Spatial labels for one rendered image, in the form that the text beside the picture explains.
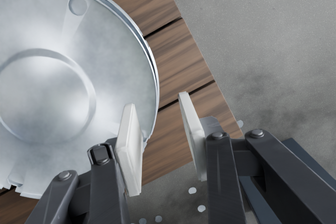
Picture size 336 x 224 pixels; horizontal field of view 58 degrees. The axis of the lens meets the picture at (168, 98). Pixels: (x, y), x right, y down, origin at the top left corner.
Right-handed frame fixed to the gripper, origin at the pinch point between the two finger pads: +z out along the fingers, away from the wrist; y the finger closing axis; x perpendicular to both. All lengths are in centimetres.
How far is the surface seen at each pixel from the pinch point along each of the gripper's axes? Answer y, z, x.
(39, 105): -15.3, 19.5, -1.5
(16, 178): -22.6, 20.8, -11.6
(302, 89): 35, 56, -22
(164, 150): -1.4, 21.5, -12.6
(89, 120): -9.9, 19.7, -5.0
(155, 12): 1.5, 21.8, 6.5
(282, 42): 31, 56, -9
